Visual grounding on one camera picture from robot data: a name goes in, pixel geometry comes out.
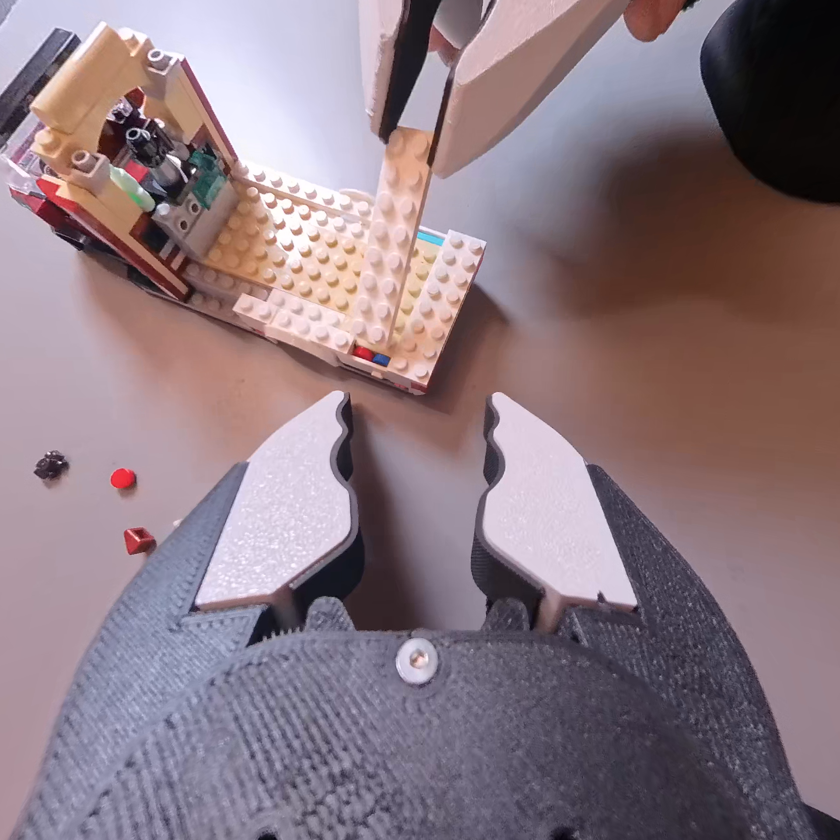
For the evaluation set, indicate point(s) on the red round stud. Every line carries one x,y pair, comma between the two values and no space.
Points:
123,478

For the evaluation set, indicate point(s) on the toy brick truck model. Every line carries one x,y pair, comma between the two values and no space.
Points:
295,262

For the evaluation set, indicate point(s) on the dark red slope piece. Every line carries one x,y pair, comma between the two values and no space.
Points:
139,539

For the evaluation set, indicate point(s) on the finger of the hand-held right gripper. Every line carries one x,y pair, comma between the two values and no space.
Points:
518,79
384,52

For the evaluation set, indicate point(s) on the black wrist rest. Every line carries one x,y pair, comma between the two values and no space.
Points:
774,98

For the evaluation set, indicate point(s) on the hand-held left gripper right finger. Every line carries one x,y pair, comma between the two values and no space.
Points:
551,525

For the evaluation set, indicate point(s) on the small black brick piece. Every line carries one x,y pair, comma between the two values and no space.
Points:
51,464

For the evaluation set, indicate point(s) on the person's right hand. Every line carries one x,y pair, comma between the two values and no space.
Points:
649,19

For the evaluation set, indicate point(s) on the white long brick plate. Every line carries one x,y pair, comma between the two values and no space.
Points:
394,229
446,308

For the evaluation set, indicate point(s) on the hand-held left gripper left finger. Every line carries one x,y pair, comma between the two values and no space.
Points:
275,525

